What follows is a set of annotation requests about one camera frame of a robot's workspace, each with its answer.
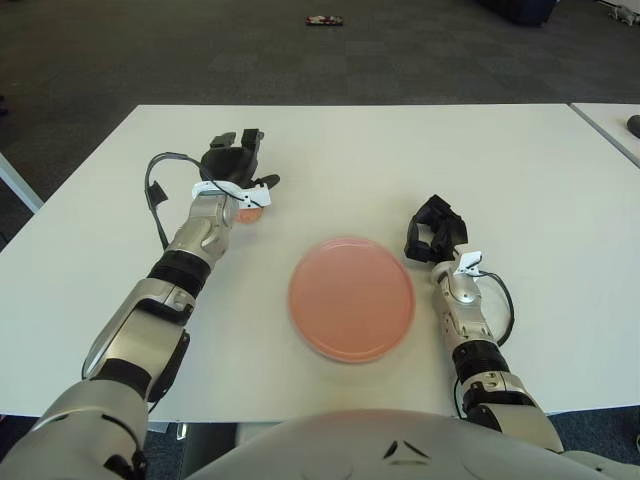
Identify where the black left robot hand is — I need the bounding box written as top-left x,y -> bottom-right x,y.
199,128 -> 281,191

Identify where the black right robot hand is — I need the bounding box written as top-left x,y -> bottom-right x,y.
402,194 -> 470,264

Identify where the pink round plate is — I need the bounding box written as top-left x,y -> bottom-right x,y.
288,236 -> 417,365

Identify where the dark blue bag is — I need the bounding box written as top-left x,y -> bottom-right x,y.
499,0 -> 559,27

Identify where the grey robot torso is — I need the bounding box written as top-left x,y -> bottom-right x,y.
184,408 -> 640,480

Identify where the dark table leg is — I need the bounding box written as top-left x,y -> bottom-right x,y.
172,421 -> 246,471

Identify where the small grey floor object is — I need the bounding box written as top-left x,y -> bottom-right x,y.
607,7 -> 640,26

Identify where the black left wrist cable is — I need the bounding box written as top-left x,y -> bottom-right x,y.
144,152 -> 201,251

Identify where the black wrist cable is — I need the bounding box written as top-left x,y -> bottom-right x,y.
144,152 -> 201,251
479,272 -> 516,346

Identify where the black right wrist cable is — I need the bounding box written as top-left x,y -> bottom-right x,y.
479,272 -> 516,346

